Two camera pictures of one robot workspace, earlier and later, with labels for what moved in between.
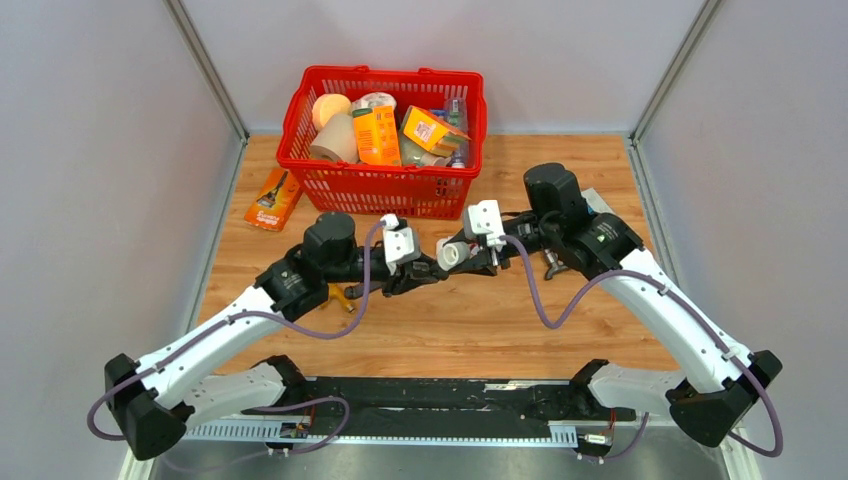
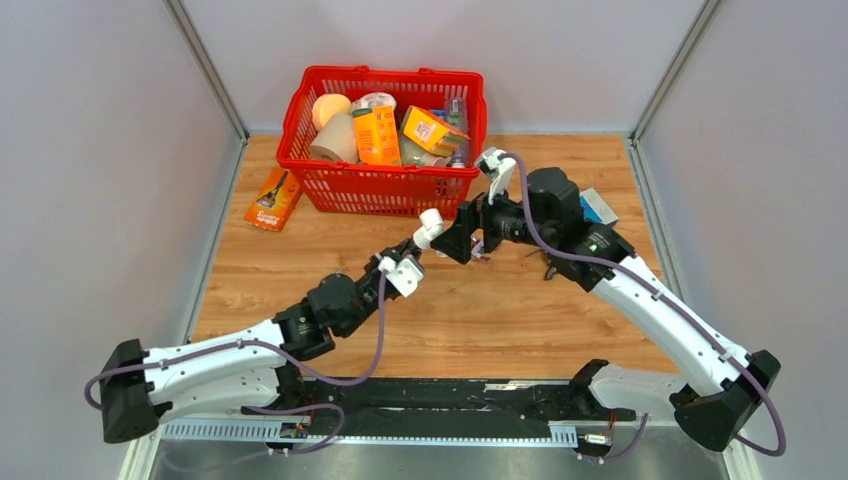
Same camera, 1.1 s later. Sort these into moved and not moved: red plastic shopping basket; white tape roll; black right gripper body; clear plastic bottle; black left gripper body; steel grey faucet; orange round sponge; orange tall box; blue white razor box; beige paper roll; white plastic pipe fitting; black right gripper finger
Moved: black left gripper body; black right gripper finger; white plastic pipe fitting; black right gripper body
Not moved: red plastic shopping basket; clear plastic bottle; beige paper roll; orange tall box; blue white razor box; orange round sponge; white tape roll; steel grey faucet
